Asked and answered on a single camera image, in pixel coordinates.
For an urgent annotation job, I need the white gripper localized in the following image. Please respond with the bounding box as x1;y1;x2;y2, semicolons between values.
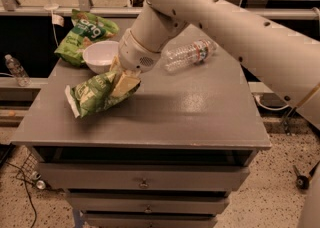
110;29;160;97

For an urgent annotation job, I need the green jalapeno chip bag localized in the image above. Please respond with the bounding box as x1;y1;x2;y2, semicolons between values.
65;71;140;118

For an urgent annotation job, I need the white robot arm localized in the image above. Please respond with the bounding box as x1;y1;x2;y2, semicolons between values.
119;0;320;128

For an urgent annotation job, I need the white bowl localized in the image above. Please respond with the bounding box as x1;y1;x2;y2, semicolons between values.
83;40;119;74

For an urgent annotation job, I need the green chip bag behind bowl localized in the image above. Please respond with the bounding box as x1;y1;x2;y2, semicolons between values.
55;9;119;67

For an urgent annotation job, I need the clear plastic water bottle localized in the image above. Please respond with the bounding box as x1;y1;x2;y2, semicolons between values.
161;39;217;74

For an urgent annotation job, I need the grey drawer cabinet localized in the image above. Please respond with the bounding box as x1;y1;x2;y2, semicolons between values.
13;50;271;218

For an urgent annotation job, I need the small water bottle on ledge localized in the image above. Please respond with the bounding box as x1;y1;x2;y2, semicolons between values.
5;54;31;87

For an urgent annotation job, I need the top grey drawer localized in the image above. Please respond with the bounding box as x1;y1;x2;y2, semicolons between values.
37;163;250;191

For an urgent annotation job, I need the grey drawer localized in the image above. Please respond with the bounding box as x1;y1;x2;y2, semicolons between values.
66;192;229;214
83;214;217;228
37;163;250;191

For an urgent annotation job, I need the middle grey drawer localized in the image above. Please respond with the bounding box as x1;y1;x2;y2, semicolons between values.
66;192;229;214

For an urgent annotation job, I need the metal can on floor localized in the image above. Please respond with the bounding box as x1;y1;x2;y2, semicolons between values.
36;180;47;190

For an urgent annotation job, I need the bottom grey drawer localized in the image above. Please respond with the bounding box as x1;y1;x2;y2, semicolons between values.
83;214;217;228

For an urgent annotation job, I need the black caster wheel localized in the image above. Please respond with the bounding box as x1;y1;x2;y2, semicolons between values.
293;163;319;190

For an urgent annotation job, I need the grey metal rail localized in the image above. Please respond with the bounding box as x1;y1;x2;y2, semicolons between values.
0;5;320;20

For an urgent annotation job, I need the black floor cable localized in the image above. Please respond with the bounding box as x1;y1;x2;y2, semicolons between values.
5;160;38;228

